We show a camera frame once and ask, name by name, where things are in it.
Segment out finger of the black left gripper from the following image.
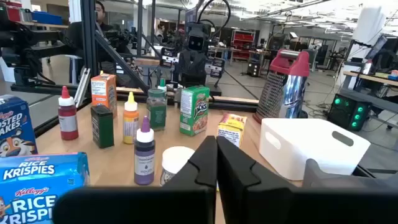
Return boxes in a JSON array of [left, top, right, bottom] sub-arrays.
[[178, 60, 193, 88], [192, 60, 208, 88]]

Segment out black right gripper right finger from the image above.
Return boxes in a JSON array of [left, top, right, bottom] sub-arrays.
[[216, 136, 398, 224]]

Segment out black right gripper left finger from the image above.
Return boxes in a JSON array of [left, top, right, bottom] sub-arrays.
[[52, 135, 218, 224]]

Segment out Apple Jacks cereal box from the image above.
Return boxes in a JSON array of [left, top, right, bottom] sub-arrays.
[[179, 85, 210, 137]]

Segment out Corn Pops cereal box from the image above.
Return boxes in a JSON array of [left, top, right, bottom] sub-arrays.
[[216, 112, 248, 149]]

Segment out yellow food colouring bottle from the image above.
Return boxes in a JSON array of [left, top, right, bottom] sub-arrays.
[[123, 91, 140, 145]]

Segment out Frosted Flakes cereal box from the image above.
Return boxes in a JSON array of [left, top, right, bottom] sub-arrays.
[[0, 95, 39, 158]]

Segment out red shelving rack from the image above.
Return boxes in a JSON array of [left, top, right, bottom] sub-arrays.
[[230, 29, 256, 62]]

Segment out purple food colouring bottle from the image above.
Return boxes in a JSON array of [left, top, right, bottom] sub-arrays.
[[134, 116, 156, 186]]

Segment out grey translucent plastic bin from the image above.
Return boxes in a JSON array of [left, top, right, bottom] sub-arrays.
[[302, 157, 398, 190]]

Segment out orange baking soda box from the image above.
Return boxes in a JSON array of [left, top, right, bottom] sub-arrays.
[[90, 70, 118, 119]]

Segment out white plastic bin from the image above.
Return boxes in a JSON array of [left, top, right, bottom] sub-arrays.
[[259, 118, 371, 181]]

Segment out person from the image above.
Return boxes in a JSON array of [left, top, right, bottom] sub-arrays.
[[67, 0, 131, 75]]

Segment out silver aluminium bar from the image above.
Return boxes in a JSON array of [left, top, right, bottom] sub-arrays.
[[73, 67, 91, 109]]

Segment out green black pepper tin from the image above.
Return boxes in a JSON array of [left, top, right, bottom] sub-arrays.
[[90, 104, 115, 149]]

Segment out red food colouring bottle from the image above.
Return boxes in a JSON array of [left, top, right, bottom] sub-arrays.
[[58, 85, 80, 141]]

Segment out black computer green lights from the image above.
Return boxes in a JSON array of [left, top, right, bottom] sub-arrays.
[[326, 93, 373, 131]]

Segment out blue storage bin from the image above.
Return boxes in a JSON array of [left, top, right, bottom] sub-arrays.
[[30, 11, 65, 26]]

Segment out black background machine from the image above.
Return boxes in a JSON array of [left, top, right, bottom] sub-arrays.
[[0, 18, 86, 90]]

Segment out Rice Krispies cereal box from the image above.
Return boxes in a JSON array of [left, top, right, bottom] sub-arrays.
[[0, 151, 91, 224]]

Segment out red storage bin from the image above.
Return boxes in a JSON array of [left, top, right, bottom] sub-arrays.
[[5, 1, 23, 22]]

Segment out wooden background desk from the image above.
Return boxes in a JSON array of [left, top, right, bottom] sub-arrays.
[[343, 70, 398, 94]]

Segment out black background monitor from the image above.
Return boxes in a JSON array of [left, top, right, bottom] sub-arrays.
[[364, 34, 389, 62]]

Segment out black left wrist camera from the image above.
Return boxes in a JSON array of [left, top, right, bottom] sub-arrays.
[[187, 30, 208, 52]]

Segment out black table edge frame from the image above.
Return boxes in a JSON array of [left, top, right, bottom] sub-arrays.
[[33, 83, 398, 180]]

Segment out black diagonal frame brace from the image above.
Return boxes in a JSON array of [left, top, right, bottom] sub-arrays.
[[94, 29, 150, 93]]

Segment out black aluminium frame post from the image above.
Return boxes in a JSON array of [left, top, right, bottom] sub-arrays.
[[80, 0, 100, 88]]

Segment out metal box grater red handle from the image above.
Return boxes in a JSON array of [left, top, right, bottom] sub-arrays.
[[252, 48, 310, 124]]

